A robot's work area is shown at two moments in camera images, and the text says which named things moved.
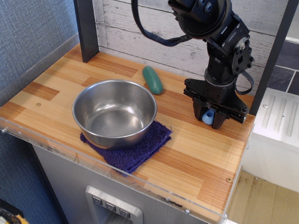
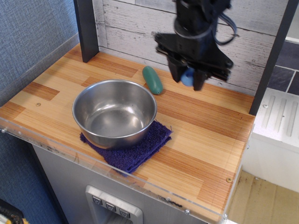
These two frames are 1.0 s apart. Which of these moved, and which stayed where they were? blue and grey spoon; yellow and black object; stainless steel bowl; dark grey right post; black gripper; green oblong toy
Moved: black gripper; blue and grey spoon
Stayed: stainless steel bowl; dark grey right post; yellow and black object; green oblong toy
